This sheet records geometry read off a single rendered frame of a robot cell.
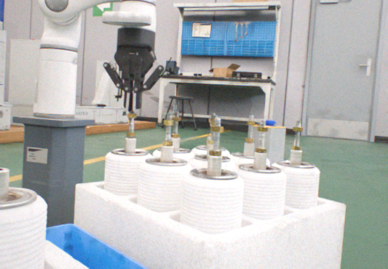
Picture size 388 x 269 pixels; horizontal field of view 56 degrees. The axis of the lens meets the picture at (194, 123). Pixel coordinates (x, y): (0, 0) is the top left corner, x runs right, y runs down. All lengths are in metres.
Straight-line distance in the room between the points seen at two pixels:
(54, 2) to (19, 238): 0.69
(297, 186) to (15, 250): 0.50
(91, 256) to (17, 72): 2.83
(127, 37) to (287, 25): 5.22
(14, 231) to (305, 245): 0.48
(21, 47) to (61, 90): 2.46
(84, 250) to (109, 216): 0.07
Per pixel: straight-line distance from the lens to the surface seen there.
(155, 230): 0.58
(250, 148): 0.82
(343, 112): 5.73
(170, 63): 5.29
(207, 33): 5.92
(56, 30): 1.04
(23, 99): 3.36
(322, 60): 5.76
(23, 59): 3.39
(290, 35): 5.84
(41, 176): 0.97
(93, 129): 3.70
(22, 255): 0.40
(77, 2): 0.97
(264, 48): 5.71
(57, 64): 0.97
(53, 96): 0.97
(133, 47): 0.74
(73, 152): 0.97
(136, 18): 0.69
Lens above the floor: 0.36
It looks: 3 degrees down
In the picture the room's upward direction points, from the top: 4 degrees clockwise
